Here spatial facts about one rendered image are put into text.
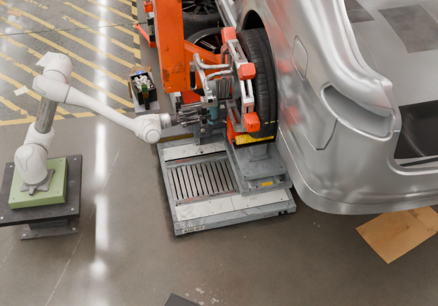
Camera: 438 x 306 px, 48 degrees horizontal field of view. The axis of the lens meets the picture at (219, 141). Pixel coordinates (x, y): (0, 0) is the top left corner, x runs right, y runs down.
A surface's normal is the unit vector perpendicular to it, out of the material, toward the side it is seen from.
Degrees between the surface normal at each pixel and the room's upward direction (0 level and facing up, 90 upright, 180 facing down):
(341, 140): 89
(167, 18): 90
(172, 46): 90
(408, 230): 1
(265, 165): 0
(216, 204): 0
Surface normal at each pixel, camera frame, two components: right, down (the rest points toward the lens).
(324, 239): 0.00, -0.69
